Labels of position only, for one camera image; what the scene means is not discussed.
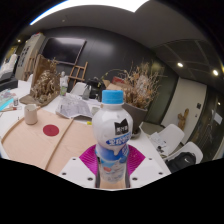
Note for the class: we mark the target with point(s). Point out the clear spray bottle green label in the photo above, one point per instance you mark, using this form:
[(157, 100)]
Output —
[(64, 86)]

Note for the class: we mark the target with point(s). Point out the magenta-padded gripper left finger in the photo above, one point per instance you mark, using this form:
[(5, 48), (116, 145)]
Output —
[(87, 160)]

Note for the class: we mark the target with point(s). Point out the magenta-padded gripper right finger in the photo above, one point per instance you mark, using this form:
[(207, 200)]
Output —
[(137, 161)]

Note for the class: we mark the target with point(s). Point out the small paint jar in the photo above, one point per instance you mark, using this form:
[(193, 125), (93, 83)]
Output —
[(15, 102)]

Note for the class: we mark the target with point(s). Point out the wooden figure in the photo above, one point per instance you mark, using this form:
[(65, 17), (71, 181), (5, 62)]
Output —
[(183, 120)]

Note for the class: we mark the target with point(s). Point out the flat round red coaster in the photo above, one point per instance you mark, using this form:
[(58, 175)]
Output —
[(51, 130)]

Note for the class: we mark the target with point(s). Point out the white plastic chair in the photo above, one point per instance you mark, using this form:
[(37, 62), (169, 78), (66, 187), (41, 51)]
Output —
[(196, 148), (173, 133), (76, 89)]

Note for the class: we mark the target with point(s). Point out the wooden paintbrush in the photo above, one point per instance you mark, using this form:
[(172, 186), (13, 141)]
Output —
[(10, 109)]

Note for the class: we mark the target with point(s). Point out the dried plant in grey pot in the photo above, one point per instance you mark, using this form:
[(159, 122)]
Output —
[(138, 115)]

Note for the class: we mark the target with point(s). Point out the grey glass pitcher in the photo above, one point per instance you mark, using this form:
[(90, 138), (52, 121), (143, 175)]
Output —
[(86, 92)]

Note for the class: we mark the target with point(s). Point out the wooden easel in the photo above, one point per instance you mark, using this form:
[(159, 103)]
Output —
[(78, 75)]

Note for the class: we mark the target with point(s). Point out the brown cardboard box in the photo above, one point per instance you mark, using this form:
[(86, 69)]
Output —
[(113, 86)]

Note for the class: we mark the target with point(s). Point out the long ceiling light strip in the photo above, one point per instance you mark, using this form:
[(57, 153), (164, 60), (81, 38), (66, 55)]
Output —
[(100, 4)]

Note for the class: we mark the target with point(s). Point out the white ceramic cup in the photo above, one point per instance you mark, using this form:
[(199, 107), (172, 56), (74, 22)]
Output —
[(30, 115)]

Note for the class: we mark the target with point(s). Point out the white cabinet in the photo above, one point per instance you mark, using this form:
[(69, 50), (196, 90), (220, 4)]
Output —
[(28, 55)]

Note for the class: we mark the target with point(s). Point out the small yellow tag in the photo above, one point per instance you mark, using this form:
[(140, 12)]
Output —
[(89, 123)]

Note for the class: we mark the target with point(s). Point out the grey newspaper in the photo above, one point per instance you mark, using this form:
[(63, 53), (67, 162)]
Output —
[(75, 106)]

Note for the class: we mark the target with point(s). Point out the black backpack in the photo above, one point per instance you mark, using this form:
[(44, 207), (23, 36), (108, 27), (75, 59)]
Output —
[(181, 162)]

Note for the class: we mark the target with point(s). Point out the red box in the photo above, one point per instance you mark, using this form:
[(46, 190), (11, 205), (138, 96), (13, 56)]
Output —
[(118, 80)]

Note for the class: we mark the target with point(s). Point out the round ceiling lights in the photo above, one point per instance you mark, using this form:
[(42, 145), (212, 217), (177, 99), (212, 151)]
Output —
[(180, 64)]

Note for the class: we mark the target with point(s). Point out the white drink bottle blue cap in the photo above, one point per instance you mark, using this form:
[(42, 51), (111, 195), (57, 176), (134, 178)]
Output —
[(111, 133)]

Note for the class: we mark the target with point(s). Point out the golden brown relief sculpture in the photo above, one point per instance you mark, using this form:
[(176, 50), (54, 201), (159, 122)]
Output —
[(45, 85)]

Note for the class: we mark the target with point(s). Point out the beige cloth table mat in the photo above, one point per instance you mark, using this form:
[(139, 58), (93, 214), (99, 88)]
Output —
[(30, 143)]

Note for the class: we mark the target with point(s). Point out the purple and blue book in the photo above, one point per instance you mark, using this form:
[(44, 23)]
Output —
[(6, 100)]

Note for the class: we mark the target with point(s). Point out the black wall screen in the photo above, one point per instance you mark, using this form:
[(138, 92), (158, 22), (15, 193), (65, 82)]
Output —
[(63, 50)]

